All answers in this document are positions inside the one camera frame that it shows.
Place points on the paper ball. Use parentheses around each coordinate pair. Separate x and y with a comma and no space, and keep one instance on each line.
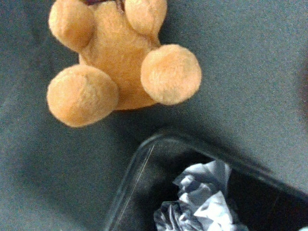
(201,203)

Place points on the black square bin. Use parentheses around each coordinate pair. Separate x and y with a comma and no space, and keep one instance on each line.
(260,201)

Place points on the black tablecloth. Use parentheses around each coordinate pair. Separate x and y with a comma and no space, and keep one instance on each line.
(253,102)

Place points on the small brown plush toy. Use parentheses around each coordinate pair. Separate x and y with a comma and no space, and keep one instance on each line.
(122,65)

